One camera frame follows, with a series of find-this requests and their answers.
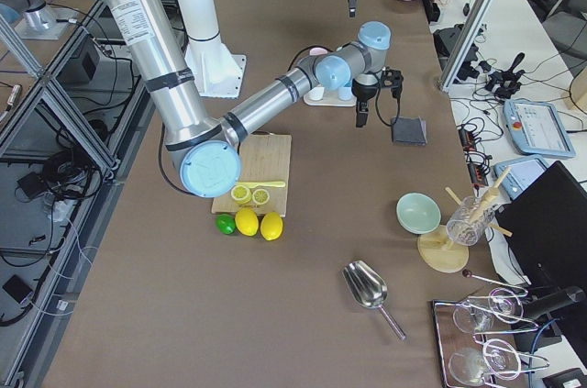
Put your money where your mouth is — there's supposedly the light blue cup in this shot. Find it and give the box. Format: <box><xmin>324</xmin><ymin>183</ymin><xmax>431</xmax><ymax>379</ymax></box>
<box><xmin>338</xmin><ymin>86</ymin><xmax>353</xmax><ymax>102</ymax></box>

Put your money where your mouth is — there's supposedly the pale yellow cup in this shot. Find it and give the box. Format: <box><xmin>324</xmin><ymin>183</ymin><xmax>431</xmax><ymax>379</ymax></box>
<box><xmin>307</xmin><ymin>87</ymin><xmax>325</xmax><ymax>102</ymax></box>

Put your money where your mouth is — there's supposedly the pink cup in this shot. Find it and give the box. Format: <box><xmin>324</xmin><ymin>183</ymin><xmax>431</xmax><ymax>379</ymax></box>
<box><xmin>309</xmin><ymin>47</ymin><xmax>328</xmax><ymax>56</ymax></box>

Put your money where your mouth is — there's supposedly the cream rabbit tray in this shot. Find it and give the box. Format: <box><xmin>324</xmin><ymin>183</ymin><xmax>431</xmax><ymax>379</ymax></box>
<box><xmin>304</xmin><ymin>92</ymin><xmax>356</xmax><ymax>107</ymax></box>

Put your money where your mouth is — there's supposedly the wine glass rack tray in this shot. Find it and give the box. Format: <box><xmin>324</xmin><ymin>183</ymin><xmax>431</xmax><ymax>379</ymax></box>
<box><xmin>430</xmin><ymin>287</ymin><xmax>549</xmax><ymax>387</ymax></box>

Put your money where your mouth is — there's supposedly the folded grey cloth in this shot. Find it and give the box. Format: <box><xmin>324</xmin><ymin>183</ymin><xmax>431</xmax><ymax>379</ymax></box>
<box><xmin>392</xmin><ymin>116</ymin><xmax>427</xmax><ymax>146</ymax></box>

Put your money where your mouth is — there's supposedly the mint green bowl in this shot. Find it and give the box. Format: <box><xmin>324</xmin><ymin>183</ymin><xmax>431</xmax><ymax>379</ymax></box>
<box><xmin>396</xmin><ymin>193</ymin><xmax>441</xmax><ymax>235</ymax></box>

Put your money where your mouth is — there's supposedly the wooden cutting board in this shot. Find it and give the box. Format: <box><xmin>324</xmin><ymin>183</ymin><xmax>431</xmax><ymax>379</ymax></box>
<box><xmin>211</xmin><ymin>134</ymin><xmax>292</xmax><ymax>217</ymax></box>

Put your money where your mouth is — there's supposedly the clear glass mug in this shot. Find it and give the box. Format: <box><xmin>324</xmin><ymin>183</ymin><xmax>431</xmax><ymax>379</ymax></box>
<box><xmin>446</xmin><ymin>196</ymin><xmax>494</xmax><ymax>246</ymax></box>

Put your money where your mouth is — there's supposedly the lemon half far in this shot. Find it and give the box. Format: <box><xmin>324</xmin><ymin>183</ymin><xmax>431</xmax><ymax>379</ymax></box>
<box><xmin>251</xmin><ymin>188</ymin><xmax>271</xmax><ymax>206</ymax></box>

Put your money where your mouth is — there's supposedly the lemon half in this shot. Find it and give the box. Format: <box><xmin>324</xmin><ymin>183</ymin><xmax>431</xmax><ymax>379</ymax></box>
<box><xmin>251</xmin><ymin>188</ymin><xmax>271</xmax><ymax>206</ymax></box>
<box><xmin>230</xmin><ymin>184</ymin><xmax>252</xmax><ymax>205</ymax></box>

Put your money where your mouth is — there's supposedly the blue teach pendant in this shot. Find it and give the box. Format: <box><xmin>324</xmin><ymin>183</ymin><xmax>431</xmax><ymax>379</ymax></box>
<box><xmin>493</xmin><ymin>154</ymin><xmax>548</xmax><ymax>200</ymax></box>
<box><xmin>503</xmin><ymin>99</ymin><xmax>576</xmax><ymax>159</ymax></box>

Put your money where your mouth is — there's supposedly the yellow plastic knife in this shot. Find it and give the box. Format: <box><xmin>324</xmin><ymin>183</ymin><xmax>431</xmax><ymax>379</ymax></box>
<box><xmin>236</xmin><ymin>181</ymin><xmax>286</xmax><ymax>188</ymax></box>

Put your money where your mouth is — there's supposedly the wooden cup stand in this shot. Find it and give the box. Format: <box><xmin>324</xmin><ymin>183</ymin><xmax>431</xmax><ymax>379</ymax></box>
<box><xmin>417</xmin><ymin>168</ymin><xmax>513</xmax><ymax>273</ymax></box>

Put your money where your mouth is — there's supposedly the whole yellow lemon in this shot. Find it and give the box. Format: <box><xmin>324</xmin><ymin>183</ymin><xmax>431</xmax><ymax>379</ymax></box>
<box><xmin>235</xmin><ymin>207</ymin><xmax>260</xmax><ymax>237</ymax></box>
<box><xmin>260</xmin><ymin>212</ymin><xmax>283</xmax><ymax>241</ymax></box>

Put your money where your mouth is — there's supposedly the lemon half near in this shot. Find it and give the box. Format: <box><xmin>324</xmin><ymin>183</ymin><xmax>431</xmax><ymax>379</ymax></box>
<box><xmin>230</xmin><ymin>184</ymin><xmax>252</xmax><ymax>205</ymax></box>

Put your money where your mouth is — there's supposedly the metal scoop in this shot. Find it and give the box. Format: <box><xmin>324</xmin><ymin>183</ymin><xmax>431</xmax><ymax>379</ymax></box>
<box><xmin>342</xmin><ymin>260</ymin><xmax>406</xmax><ymax>341</ymax></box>

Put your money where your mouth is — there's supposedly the green lime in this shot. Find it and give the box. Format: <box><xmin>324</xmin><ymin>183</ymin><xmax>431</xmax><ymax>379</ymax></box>
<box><xmin>215</xmin><ymin>214</ymin><xmax>237</xmax><ymax>235</ymax></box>

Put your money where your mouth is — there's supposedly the black laptop monitor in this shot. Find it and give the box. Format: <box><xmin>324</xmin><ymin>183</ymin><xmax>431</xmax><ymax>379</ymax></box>
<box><xmin>497</xmin><ymin>161</ymin><xmax>586</xmax><ymax>289</ymax></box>

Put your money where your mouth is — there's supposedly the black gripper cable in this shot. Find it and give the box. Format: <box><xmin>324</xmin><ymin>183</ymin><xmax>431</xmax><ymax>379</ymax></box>
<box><xmin>158</xmin><ymin>43</ymin><xmax>401</xmax><ymax>199</ymax></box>

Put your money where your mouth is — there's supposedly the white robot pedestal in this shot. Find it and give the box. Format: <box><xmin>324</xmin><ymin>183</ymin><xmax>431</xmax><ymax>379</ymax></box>
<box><xmin>178</xmin><ymin>0</ymin><xmax>247</xmax><ymax>99</ymax></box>

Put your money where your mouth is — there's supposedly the aluminium frame post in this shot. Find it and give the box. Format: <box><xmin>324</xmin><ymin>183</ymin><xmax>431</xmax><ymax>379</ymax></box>
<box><xmin>438</xmin><ymin>0</ymin><xmax>493</xmax><ymax>94</ymax></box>

